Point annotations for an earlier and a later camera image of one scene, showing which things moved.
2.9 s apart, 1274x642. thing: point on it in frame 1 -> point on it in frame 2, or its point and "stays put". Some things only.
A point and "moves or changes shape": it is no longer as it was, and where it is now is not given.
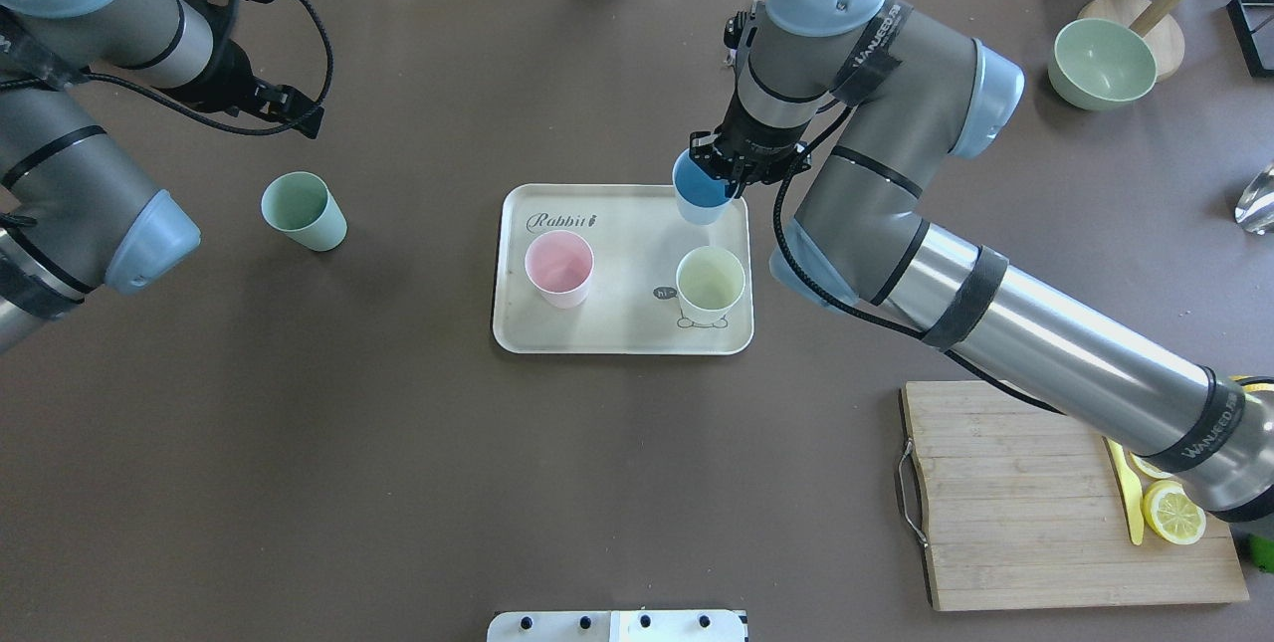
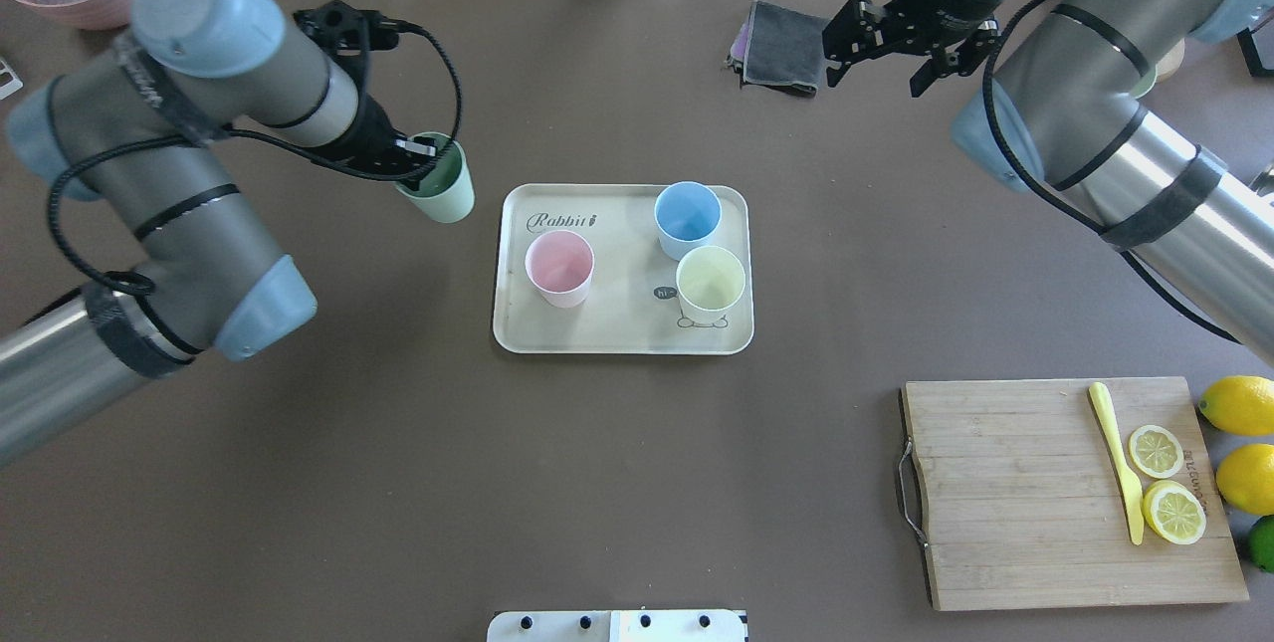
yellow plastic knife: (1130, 488) stays put
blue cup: (701, 197) moves or changes shape
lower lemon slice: (1172, 514) stays put
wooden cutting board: (1020, 505) stays put
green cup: (304, 207) -> (447, 191)
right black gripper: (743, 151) -> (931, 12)
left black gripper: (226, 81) -> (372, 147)
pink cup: (560, 264) stays put
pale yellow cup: (710, 283) stays put
